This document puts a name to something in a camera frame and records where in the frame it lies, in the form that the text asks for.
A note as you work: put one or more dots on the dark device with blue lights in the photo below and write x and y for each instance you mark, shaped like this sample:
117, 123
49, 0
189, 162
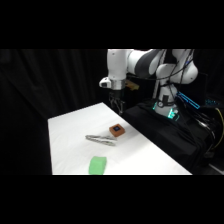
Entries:
212, 102

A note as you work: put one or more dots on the green sponge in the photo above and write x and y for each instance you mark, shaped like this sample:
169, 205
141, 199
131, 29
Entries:
98, 165

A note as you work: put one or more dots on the brown block with blue top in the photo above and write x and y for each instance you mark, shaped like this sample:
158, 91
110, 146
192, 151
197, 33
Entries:
116, 130

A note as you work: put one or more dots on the black cloth-covered robot stand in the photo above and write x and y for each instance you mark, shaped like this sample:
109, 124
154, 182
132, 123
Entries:
160, 131

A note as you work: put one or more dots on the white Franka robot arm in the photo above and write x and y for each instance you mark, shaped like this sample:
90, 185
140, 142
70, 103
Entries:
117, 65

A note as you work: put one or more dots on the blue glowing bar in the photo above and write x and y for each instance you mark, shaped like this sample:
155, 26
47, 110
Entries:
188, 100

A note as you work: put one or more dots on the black curtain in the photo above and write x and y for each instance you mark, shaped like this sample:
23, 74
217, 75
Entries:
33, 86

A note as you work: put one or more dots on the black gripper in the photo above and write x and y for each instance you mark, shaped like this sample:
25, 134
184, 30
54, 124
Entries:
117, 93

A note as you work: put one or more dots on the silver metal tongs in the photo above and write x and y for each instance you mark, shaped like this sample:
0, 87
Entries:
100, 139

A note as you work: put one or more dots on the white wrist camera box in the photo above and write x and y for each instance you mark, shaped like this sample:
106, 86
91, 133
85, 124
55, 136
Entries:
105, 82

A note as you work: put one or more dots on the green base light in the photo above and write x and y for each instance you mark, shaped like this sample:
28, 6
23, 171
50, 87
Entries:
172, 114

